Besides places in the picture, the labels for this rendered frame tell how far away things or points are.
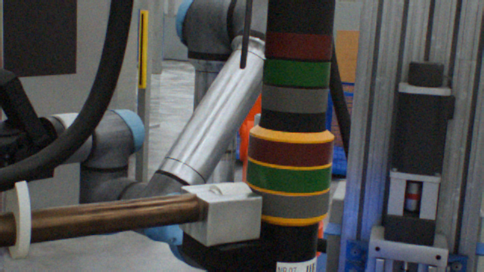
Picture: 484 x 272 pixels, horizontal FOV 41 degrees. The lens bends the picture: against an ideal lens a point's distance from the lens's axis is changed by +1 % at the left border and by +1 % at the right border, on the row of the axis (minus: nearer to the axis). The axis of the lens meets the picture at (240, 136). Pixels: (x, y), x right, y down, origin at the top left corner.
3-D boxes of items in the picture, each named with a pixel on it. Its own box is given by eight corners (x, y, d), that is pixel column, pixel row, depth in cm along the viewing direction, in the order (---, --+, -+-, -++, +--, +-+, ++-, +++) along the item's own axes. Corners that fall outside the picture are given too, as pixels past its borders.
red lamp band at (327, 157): (279, 170, 30) (280, 144, 30) (231, 152, 34) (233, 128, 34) (350, 164, 33) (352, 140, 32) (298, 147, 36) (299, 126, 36)
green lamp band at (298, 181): (277, 197, 31) (279, 171, 30) (230, 175, 34) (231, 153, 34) (348, 189, 33) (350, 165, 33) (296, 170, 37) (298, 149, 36)
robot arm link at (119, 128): (147, 162, 105) (150, 110, 103) (92, 171, 97) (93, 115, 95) (116, 154, 110) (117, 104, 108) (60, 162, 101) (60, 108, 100)
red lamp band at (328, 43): (290, 60, 30) (291, 32, 30) (250, 54, 33) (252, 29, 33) (345, 60, 32) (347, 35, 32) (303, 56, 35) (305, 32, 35)
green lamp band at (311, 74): (287, 87, 30) (290, 61, 30) (249, 79, 33) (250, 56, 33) (342, 87, 32) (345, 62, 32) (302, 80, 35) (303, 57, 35)
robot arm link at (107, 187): (113, 246, 97) (114, 175, 95) (66, 228, 104) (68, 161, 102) (152, 235, 103) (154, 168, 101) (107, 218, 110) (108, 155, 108)
